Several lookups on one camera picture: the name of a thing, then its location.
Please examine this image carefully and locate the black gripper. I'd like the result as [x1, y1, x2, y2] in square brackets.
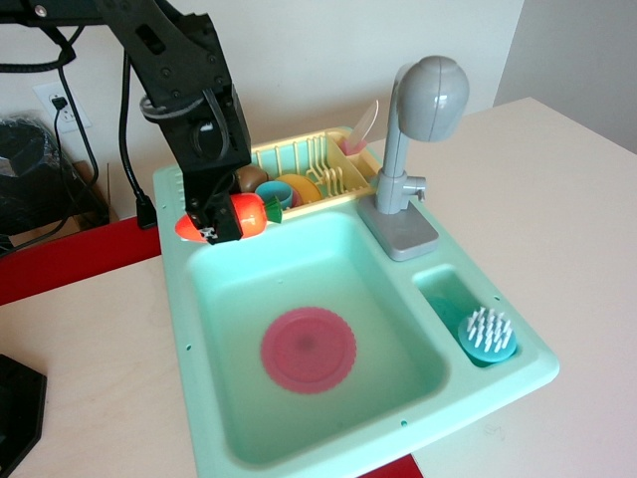
[139, 87, 251, 245]

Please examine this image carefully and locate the orange toy carrot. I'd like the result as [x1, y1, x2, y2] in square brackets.
[174, 193, 283, 244]

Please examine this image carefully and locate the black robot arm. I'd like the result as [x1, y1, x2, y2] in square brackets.
[1, 1, 251, 244]

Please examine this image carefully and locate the yellow toy plate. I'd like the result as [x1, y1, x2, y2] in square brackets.
[278, 173, 322, 205]

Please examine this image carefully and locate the pink toy plate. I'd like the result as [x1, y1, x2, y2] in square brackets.
[260, 307, 357, 394]

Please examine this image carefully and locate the brown toy mushroom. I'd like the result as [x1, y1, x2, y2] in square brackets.
[237, 164, 270, 193]

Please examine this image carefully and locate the teal toy cup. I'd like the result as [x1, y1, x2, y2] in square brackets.
[256, 180, 294, 210]

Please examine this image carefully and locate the pink toy bowl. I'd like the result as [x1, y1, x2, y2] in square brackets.
[292, 189, 304, 208]

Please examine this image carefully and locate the yellow dish rack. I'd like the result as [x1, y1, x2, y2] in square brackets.
[252, 127, 380, 219]

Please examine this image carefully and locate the grey toy faucet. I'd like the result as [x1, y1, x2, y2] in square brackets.
[357, 55, 471, 263]

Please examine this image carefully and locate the mint green toy sink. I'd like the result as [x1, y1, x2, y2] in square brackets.
[153, 166, 559, 477]

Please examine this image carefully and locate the black base block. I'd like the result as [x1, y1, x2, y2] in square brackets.
[1, 355, 47, 477]

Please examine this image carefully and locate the teal scrub brush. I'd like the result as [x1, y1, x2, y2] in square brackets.
[457, 307, 518, 364]

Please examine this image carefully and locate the black gooseneck cable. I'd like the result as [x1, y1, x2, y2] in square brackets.
[117, 52, 158, 231]

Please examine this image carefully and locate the white wall outlet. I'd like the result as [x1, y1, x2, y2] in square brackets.
[32, 81, 92, 133]

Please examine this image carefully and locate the black power cable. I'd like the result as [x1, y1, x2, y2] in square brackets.
[0, 24, 101, 200]

